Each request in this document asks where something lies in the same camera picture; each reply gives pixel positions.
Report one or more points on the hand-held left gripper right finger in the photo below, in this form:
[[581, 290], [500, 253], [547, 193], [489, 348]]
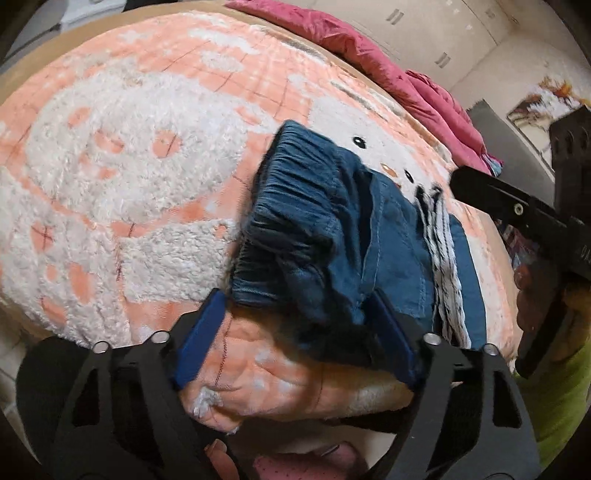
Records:
[[392, 337]]

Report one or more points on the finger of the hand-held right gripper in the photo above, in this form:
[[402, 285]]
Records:
[[498, 198]]

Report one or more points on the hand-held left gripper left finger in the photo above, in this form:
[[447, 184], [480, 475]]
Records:
[[198, 341]]

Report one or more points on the blue pants with lace trim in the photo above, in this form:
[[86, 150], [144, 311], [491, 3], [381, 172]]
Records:
[[332, 240]]

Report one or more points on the person's foot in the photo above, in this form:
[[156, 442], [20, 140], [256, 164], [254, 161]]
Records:
[[221, 459]]

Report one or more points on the pink slipper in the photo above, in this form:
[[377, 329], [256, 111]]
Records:
[[295, 466]]

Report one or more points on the white wardrobe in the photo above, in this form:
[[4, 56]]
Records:
[[438, 32]]

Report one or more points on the orange and white fleece blanket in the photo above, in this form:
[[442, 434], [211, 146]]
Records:
[[115, 184]]

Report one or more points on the person's green clothing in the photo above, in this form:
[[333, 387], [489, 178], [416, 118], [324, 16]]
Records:
[[563, 406]]

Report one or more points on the pink duvet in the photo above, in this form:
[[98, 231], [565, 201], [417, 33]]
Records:
[[369, 55]]

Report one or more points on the floral wall painting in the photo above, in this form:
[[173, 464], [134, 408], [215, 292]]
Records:
[[540, 106]]

